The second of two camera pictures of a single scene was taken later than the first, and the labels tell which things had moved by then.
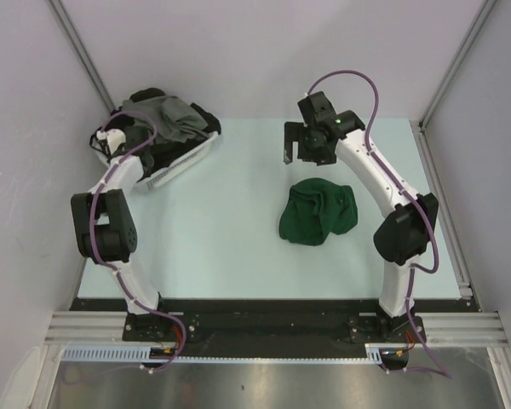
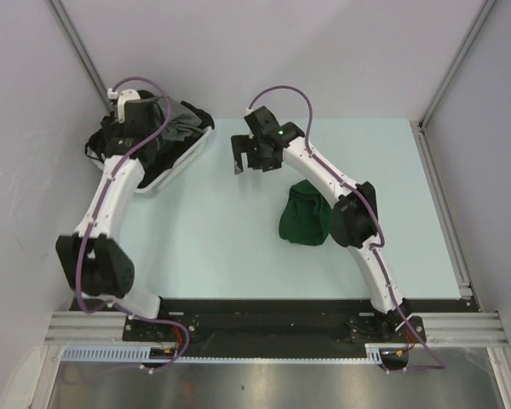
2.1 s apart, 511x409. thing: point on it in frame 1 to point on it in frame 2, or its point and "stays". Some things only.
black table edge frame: [272, 327] stays
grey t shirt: [173, 121] stays
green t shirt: [317, 208] stays
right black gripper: [295, 132] to [243, 143]
